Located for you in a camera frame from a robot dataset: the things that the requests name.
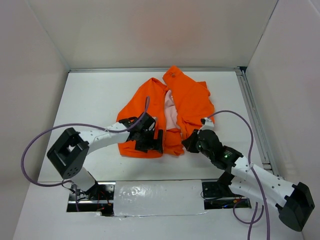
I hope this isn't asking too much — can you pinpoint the orange jacket with pink lining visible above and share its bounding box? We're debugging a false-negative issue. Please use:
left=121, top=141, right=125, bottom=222
left=117, top=66, right=215, bottom=157

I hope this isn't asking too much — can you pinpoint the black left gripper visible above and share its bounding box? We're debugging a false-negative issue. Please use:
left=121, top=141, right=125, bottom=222
left=134, top=127, right=163, bottom=154

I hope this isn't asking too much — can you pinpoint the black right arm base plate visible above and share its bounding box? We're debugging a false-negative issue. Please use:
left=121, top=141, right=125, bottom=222
left=200, top=181, right=251, bottom=210

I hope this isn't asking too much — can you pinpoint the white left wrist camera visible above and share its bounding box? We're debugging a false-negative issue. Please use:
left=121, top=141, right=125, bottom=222
left=147, top=116, right=158, bottom=131

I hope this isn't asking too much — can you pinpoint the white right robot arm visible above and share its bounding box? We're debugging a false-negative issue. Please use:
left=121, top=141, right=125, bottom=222
left=182, top=129, right=315, bottom=232

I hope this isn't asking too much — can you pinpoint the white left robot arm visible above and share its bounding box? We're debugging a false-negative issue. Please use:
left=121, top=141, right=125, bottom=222
left=46, top=113, right=164, bottom=200

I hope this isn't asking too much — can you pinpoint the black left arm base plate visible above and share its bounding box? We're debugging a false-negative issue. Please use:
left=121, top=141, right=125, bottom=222
left=66, top=183, right=115, bottom=217

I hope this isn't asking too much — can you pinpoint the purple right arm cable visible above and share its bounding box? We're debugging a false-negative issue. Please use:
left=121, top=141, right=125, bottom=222
left=204, top=109, right=271, bottom=240

